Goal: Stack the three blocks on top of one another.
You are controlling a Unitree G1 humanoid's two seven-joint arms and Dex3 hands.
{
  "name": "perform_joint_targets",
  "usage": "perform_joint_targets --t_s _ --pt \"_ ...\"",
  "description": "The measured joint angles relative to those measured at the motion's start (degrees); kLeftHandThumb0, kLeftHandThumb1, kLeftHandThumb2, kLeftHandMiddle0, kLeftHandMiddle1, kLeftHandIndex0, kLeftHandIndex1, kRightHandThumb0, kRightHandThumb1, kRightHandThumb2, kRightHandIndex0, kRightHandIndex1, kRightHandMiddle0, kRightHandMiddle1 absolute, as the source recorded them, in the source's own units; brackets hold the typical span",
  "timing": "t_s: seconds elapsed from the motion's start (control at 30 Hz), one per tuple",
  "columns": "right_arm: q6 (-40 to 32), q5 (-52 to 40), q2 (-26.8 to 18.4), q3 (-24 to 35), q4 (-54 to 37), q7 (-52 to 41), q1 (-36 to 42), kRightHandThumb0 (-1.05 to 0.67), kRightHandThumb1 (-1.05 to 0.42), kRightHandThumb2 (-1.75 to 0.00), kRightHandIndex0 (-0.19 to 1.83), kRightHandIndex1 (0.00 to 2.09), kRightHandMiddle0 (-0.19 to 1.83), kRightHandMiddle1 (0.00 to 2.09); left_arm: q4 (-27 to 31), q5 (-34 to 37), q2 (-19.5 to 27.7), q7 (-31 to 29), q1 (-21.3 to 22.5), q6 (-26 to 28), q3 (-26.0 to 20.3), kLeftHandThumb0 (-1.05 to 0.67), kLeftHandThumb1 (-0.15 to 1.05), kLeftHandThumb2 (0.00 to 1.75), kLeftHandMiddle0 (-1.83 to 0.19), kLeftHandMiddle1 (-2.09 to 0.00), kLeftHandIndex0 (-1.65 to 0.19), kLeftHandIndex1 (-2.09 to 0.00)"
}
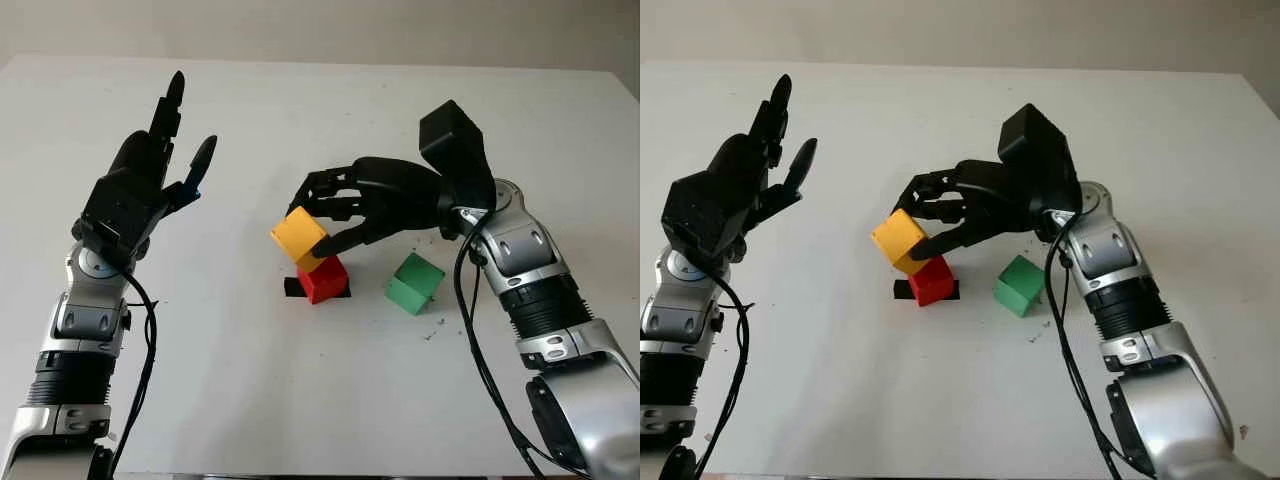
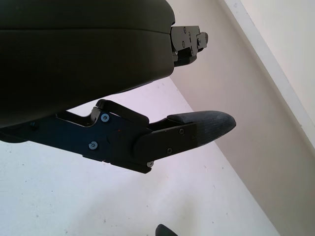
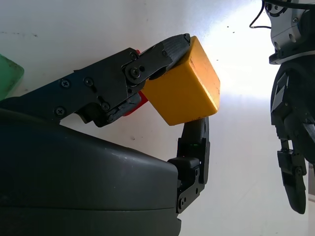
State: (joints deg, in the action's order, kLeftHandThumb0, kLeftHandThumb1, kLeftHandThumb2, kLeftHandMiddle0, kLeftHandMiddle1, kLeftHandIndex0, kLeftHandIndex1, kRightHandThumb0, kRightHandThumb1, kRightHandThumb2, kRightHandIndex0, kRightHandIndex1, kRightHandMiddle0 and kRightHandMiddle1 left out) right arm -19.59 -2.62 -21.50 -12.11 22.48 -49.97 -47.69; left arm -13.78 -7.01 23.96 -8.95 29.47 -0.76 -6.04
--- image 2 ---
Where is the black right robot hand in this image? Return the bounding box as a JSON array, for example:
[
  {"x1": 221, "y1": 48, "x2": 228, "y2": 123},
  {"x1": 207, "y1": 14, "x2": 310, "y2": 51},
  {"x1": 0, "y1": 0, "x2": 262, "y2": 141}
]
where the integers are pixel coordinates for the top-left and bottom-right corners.
[{"x1": 156, "y1": 223, "x2": 178, "y2": 236}]

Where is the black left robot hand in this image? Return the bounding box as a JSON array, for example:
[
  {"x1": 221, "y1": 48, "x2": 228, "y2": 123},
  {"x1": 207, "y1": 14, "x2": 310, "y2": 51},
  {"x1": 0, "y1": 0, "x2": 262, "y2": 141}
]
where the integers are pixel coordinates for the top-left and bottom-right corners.
[{"x1": 0, "y1": 0, "x2": 237, "y2": 175}]

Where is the white wall trim strip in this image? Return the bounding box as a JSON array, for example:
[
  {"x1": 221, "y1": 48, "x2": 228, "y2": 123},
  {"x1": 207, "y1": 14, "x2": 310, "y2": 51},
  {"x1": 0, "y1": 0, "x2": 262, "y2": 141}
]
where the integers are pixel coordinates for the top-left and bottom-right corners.
[{"x1": 222, "y1": 0, "x2": 315, "y2": 128}]

